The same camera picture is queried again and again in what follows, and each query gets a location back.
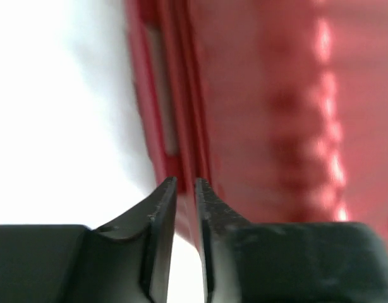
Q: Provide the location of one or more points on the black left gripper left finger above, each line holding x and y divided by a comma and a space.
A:
124, 260

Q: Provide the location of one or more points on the red hard-shell suitcase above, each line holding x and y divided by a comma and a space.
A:
281, 105

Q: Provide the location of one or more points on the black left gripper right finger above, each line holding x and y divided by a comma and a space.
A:
287, 262

